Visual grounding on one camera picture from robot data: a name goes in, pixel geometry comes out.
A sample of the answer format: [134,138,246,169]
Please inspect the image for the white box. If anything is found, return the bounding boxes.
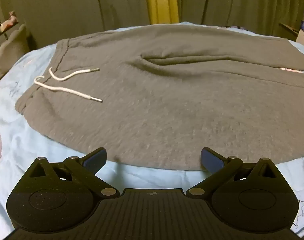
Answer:
[295,29,304,47]

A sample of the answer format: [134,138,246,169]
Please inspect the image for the wall shelf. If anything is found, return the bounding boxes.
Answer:
[279,22,304,55]

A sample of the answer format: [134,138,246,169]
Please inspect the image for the yellow curtain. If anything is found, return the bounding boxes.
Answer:
[144,0,180,25]

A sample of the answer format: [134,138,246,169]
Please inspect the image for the grey curtain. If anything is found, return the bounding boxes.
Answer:
[177,0,304,40]
[0,0,152,55]

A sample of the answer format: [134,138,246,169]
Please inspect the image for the grey pants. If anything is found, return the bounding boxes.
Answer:
[15,23,304,172]

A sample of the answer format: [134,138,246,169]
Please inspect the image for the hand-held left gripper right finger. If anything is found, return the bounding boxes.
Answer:
[187,147,279,199]

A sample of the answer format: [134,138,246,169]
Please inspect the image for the blue mushroom print bed sheet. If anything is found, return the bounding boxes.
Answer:
[0,21,304,240]

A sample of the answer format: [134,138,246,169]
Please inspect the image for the grey cloth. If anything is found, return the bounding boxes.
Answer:
[0,24,30,79]

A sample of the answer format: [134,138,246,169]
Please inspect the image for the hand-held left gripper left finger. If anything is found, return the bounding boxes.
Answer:
[27,147,117,198]

